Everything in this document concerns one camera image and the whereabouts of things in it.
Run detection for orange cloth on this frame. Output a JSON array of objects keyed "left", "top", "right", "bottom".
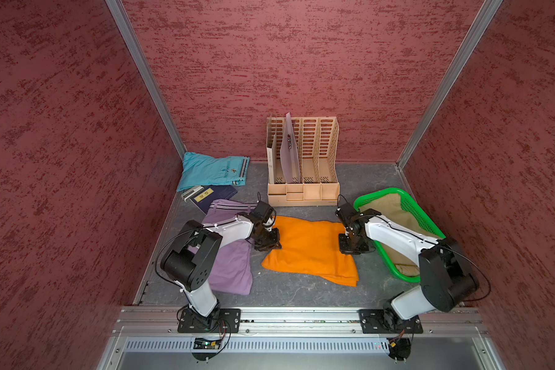
[{"left": 261, "top": 216, "right": 359, "bottom": 288}]

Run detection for beige long pants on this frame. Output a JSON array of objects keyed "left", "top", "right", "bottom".
[{"left": 359, "top": 193, "right": 439, "bottom": 278}]

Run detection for green plastic basket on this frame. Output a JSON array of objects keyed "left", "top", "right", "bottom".
[{"left": 354, "top": 187, "right": 445, "bottom": 284}]

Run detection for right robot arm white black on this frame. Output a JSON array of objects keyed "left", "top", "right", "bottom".
[{"left": 335, "top": 203, "right": 479, "bottom": 331}]

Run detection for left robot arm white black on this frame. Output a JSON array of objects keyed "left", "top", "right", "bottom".
[{"left": 157, "top": 201, "right": 282, "bottom": 333}]

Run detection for folded purple shorts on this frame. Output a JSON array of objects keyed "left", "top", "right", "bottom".
[{"left": 203, "top": 200, "right": 256, "bottom": 295}]

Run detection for folded teal shirt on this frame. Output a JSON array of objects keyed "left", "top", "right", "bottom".
[{"left": 177, "top": 152, "right": 250, "bottom": 192}]

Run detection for dark blue book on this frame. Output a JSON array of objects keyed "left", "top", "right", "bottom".
[{"left": 181, "top": 185, "right": 237, "bottom": 214}]

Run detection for lilac paper folder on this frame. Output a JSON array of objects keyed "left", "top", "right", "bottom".
[{"left": 280, "top": 113, "right": 301, "bottom": 183}]

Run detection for cardboard sheet in organizer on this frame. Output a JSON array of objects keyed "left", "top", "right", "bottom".
[{"left": 266, "top": 132, "right": 277, "bottom": 184}]

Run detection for beige desk file organizer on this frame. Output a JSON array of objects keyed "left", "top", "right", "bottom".
[{"left": 266, "top": 116, "right": 340, "bottom": 207}]

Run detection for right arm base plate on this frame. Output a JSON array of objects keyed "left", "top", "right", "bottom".
[{"left": 358, "top": 309, "right": 423, "bottom": 335}]

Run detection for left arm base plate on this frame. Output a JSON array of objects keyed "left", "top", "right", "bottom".
[{"left": 177, "top": 308, "right": 241, "bottom": 334}]

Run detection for right aluminium corner post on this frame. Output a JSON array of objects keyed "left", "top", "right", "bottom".
[{"left": 396, "top": 0, "right": 503, "bottom": 173}]

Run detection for aluminium corner post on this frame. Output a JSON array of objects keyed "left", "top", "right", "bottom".
[
  {"left": 106, "top": 0, "right": 187, "bottom": 160},
  {"left": 396, "top": 0, "right": 503, "bottom": 173}
]

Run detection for left aluminium corner post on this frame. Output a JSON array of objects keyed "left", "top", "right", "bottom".
[{"left": 106, "top": 0, "right": 187, "bottom": 160}]

